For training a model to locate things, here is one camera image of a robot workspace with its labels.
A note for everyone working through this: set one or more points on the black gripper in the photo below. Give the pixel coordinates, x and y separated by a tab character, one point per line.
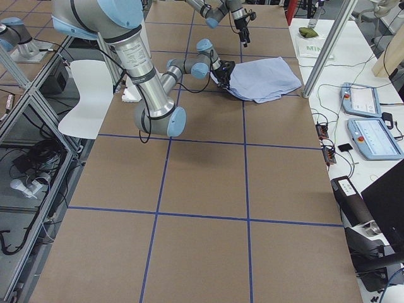
240	25
221	76

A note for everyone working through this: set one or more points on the light blue striped shirt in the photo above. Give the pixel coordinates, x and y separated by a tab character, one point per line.
263	80

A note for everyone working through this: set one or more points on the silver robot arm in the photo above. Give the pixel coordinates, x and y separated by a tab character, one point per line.
119	25
214	15

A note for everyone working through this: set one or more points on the clear plastic bag green print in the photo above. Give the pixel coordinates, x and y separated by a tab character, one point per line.
309	47

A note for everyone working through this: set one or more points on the olive green pouch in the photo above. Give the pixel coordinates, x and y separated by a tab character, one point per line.
307	32

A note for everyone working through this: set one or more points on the orange connector board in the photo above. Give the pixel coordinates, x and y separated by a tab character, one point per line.
322	130

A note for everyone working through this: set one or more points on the upper blue teach pendant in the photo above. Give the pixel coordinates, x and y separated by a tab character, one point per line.
360	100

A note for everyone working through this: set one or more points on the blue teach pendant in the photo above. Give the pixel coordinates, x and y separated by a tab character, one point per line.
373	139
360	100

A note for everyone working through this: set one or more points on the white moulded chair seat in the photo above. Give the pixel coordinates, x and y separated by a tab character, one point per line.
95	87

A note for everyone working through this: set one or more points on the lower blue teach pendant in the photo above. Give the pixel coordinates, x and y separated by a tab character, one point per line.
373	139

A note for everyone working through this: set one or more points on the black cylinder device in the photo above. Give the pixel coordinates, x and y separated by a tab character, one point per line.
353	206

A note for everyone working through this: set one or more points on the black laptop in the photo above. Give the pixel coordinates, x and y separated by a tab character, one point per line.
384	200

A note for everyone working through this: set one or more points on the white power strip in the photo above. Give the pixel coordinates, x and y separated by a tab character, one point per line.
37	187

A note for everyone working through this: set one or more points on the aluminium frame post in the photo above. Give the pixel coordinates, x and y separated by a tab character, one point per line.
329	44

